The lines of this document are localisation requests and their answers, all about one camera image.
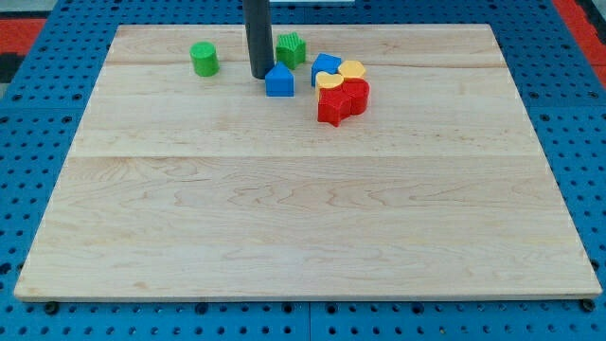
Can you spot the red cylinder block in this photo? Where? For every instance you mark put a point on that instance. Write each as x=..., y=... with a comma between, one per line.
x=358, y=90

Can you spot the yellow heart block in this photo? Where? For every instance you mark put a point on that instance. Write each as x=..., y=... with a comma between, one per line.
x=325, y=80

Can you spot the blue cube block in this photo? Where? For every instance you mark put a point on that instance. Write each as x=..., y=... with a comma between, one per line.
x=324, y=62

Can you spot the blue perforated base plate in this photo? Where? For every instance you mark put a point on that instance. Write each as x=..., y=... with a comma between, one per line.
x=45, y=100

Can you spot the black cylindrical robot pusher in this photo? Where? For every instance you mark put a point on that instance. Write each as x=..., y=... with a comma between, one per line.
x=258, y=28

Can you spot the red star block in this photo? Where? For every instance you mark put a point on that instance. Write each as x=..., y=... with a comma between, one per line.
x=333, y=106

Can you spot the wooden board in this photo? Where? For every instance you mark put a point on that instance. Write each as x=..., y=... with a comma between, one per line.
x=178, y=187

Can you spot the green cylinder block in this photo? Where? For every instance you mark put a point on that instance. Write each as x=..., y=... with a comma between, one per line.
x=204, y=59

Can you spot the blue triangle block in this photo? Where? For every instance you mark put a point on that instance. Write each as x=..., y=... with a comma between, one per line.
x=279, y=81

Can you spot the green star block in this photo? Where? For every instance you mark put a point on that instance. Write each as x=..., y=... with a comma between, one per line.
x=290, y=50

